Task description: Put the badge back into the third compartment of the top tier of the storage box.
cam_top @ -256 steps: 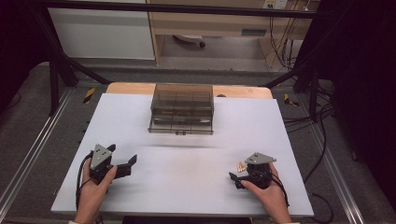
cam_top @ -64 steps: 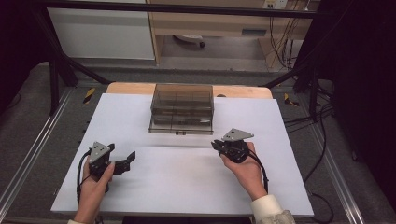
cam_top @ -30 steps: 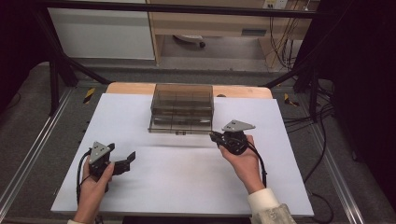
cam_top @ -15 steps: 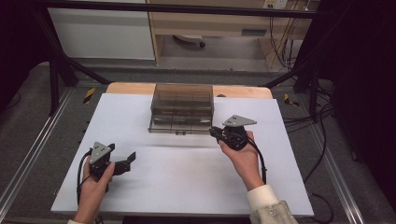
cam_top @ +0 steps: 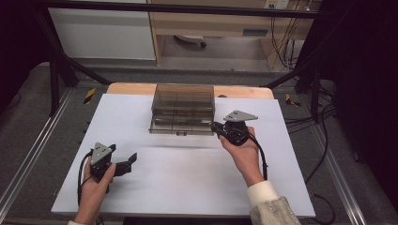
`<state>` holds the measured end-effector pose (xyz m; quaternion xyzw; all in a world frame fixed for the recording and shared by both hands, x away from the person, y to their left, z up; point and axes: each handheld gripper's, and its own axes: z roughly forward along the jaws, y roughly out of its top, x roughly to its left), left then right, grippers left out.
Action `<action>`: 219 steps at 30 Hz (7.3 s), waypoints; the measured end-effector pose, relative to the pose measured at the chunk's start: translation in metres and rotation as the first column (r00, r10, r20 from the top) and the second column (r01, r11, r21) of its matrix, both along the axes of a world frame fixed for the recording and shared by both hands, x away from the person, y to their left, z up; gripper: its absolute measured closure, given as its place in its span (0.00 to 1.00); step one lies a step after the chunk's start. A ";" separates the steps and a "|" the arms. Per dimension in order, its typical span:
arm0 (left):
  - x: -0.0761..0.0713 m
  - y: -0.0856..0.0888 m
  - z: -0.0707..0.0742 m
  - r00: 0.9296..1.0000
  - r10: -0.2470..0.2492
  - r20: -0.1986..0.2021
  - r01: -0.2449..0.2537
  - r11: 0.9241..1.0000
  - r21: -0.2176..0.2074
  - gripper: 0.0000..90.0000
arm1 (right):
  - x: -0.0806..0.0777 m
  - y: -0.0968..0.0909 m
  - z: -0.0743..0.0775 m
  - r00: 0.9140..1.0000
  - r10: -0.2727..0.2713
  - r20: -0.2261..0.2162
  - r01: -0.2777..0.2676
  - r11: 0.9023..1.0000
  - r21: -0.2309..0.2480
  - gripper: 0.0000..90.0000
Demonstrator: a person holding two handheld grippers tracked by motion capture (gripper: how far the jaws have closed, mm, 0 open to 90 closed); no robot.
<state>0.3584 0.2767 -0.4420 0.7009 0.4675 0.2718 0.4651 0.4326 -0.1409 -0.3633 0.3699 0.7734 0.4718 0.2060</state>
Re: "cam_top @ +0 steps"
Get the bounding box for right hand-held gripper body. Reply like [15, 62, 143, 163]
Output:
[222, 110, 259, 147]

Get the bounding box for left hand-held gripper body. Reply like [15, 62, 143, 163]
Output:
[89, 142, 117, 183]

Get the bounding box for smoky clear drawer case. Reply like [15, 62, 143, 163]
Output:
[151, 83, 216, 128]

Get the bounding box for person's right hand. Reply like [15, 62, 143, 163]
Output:
[218, 126, 264, 176]

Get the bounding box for person's left hand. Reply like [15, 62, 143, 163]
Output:
[81, 155, 117, 206]

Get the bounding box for chair base with caster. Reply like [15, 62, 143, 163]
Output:
[173, 34, 207, 50]

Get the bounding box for light wooden desk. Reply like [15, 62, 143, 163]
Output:
[146, 0, 323, 69]

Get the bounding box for white cabinet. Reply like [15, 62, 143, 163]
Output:
[47, 0, 157, 61]

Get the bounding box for white power strip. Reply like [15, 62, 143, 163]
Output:
[263, 0, 291, 10]

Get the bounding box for black curtain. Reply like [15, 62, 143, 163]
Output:
[320, 0, 398, 207]
[0, 0, 43, 115]

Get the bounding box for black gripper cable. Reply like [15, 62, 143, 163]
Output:
[76, 149, 96, 208]
[246, 131, 269, 182]

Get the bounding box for aluminium floor rail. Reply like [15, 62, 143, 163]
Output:
[311, 123, 368, 225]
[0, 88, 76, 218]

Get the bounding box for black floor cable bundle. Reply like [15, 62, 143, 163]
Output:
[283, 106, 338, 129]

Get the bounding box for black frame strut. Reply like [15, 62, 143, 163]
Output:
[263, 59, 324, 124]
[31, 8, 113, 117]

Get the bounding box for hanging desk cables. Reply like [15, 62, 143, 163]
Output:
[269, 13, 303, 72]

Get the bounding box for black frame crossbar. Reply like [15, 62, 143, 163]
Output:
[34, 0, 328, 20]

